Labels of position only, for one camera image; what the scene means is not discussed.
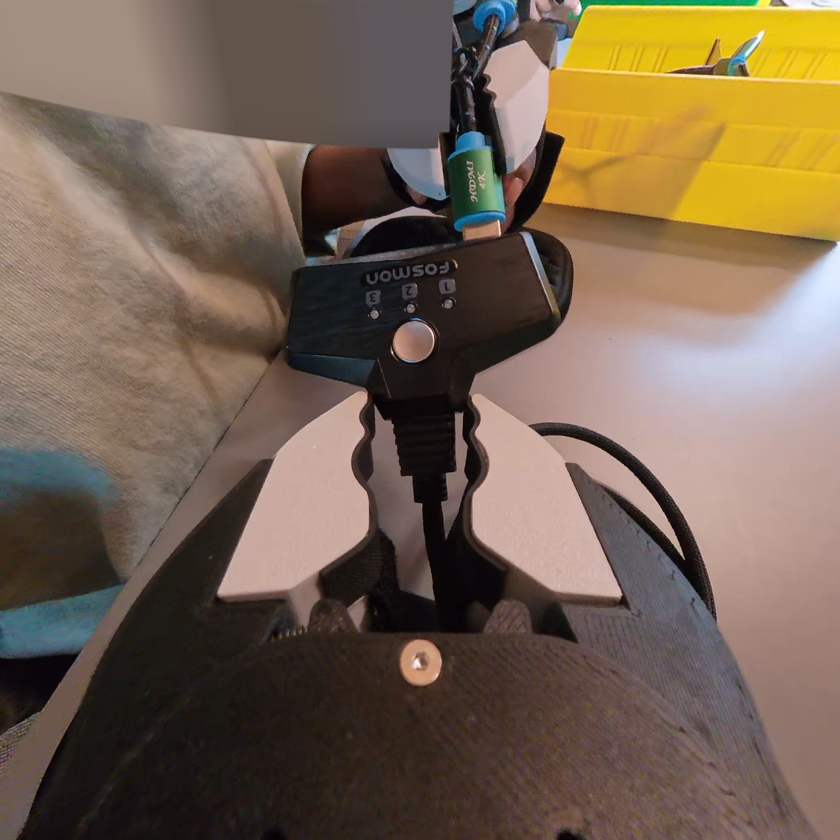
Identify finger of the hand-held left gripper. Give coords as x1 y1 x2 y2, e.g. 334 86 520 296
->
484 41 551 179

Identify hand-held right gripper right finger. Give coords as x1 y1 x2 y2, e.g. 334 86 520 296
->
459 392 624 622

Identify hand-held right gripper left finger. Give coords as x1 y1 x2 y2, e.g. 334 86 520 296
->
217 392 388 629

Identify green-plug braided hdmi cable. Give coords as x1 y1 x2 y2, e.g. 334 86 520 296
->
446 0 521 242

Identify black switch cable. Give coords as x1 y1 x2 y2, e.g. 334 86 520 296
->
413 423 718 634

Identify black hdmi switch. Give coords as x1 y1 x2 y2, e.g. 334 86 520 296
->
285 231 564 503

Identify person's left hand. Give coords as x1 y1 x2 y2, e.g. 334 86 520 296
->
303 146 403 231

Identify black mesh pad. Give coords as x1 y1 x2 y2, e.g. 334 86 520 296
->
328 213 576 342

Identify yellow plastic bin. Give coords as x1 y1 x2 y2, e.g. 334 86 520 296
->
541 5 840 240

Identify teal cloth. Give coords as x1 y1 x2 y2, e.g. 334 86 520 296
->
0 449 129 660

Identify person in white shirt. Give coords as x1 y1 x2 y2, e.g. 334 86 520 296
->
0 92 316 657

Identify blue-handled pliers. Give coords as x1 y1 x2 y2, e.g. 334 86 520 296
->
666 29 767 78

